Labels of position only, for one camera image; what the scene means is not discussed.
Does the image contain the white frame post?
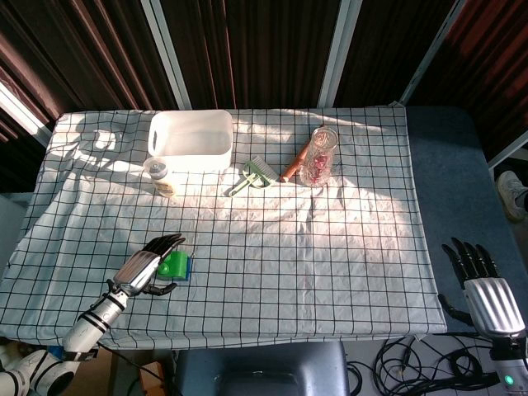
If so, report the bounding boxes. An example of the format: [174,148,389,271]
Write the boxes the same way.
[317,0,364,109]
[0,80,53,149]
[398,0,469,106]
[139,0,193,111]

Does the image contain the white plastic storage bin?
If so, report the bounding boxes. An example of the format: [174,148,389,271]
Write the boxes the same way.
[148,109,234,172]

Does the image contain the white bottle with clear cap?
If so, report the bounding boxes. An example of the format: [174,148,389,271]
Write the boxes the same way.
[144,157,177,198]

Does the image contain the green plastic object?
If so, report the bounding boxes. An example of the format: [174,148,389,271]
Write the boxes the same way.
[156,251,191,282]

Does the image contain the green comb brush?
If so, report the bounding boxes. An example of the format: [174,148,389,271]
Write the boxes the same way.
[228,155,281,198]

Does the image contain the white checkered tablecloth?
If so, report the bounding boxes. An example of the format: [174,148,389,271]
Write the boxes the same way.
[0,106,448,351]

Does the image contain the dark brown curtain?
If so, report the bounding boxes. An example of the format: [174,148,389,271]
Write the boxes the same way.
[0,0,528,195]

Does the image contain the black cables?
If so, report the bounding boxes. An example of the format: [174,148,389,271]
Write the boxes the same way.
[346,332,500,396]

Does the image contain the clear glass vase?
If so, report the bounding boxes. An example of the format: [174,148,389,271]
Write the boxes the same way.
[298,125,339,188]

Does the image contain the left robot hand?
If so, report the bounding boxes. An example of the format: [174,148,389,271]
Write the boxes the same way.
[106,233,187,299]

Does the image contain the brown wooden stick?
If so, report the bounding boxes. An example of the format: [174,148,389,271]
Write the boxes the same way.
[279,142,311,183]

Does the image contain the red dried flowers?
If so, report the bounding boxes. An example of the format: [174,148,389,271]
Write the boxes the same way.
[307,153,330,182]

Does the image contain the white sneaker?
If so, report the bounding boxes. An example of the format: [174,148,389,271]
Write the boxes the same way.
[496,170,527,223]

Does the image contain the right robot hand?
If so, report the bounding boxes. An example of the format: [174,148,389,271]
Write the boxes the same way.
[437,237,526,340]

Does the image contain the dark grey chair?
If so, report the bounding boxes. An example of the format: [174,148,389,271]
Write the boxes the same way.
[175,340,351,396]

